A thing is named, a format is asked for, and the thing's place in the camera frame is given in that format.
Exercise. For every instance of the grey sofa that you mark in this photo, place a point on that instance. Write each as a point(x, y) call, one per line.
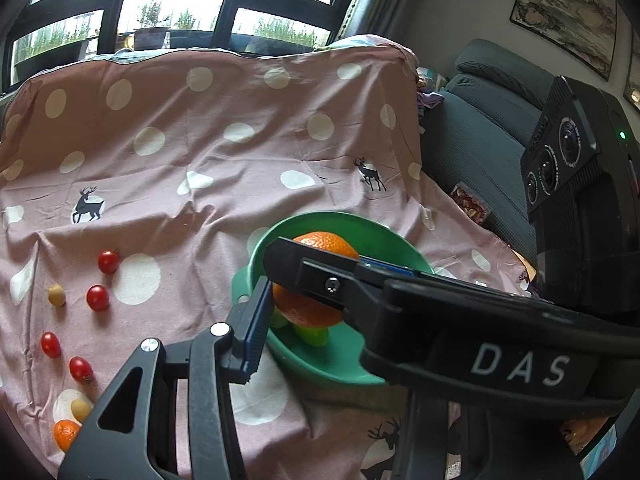
point(485, 125)

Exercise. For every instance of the pink spotted soft object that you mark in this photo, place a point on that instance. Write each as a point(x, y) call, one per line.
point(587, 435)

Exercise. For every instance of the tan longan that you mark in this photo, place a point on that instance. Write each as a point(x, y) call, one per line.
point(80, 410)
point(56, 295)

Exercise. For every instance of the potted plant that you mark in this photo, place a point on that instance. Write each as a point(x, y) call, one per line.
point(150, 35)

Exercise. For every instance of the pile of pastel clothes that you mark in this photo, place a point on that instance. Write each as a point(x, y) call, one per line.
point(429, 97)

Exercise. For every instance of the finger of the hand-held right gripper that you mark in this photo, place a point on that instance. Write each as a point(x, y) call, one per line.
point(310, 275)
point(390, 267)

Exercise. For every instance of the black framed window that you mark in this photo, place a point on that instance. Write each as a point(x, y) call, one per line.
point(225, 15)

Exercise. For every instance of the pink dotted deer blanket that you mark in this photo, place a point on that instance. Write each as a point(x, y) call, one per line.
point(225, 160)

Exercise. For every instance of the orange mandarin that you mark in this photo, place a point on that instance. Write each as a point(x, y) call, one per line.
point(65, 435)
point(310, 310)

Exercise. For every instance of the green plastic basin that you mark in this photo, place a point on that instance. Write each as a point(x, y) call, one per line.
point(340, 362)

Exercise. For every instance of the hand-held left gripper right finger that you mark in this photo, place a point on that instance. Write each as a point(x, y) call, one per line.
point(425, 440)

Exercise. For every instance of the red cherry tomato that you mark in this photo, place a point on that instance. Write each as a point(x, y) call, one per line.
point(108, 262)
point(97, 298)
point(50, 345)
point(80, 369)

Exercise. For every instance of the clear snack packet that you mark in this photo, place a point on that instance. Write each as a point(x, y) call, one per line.
point(470, 202)

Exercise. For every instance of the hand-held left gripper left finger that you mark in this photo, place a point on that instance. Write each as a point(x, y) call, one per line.
point(255, 332)

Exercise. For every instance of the landscape wall painting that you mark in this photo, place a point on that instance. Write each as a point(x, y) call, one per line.
point(570, 10)

